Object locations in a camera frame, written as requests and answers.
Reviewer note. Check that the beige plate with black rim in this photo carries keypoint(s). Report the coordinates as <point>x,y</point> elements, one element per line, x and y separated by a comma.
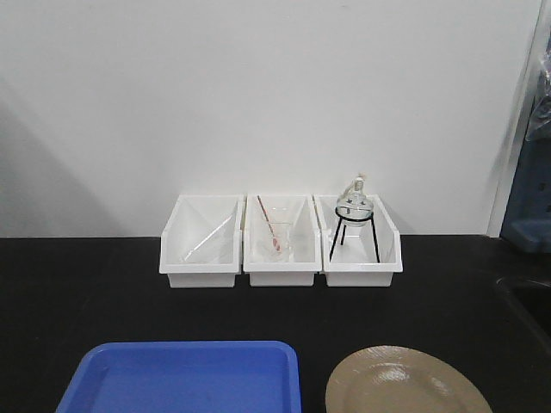
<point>390,378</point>

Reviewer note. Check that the blue plastic tray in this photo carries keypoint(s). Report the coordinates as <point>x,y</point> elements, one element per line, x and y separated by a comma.
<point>206,376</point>

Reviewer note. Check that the red glass thermometer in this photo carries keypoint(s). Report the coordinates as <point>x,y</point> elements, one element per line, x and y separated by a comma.
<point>275,241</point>

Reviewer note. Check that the middle white storage bin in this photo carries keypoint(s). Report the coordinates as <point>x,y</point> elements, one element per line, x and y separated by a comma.
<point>306,254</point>

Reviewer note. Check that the white storage bin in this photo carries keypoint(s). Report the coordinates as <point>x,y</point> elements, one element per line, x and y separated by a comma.
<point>192,218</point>
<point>354,263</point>
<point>306,254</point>

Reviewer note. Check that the glass beaker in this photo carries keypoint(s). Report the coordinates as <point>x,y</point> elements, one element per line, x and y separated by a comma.
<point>266,249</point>

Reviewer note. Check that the glass alcohol lamp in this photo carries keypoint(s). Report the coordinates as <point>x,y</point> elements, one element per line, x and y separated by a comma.
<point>353,205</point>

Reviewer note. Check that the left white storage bin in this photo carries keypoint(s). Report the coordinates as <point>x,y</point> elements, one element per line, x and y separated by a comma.
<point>192,218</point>

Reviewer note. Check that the glass stirring rod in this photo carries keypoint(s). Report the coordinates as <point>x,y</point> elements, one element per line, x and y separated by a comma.
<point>213,246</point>

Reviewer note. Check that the right white storage bin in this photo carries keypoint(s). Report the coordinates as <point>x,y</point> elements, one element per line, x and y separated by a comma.
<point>354,263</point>

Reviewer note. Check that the black wire tripod stand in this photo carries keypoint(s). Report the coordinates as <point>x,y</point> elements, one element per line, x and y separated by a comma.
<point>375,241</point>

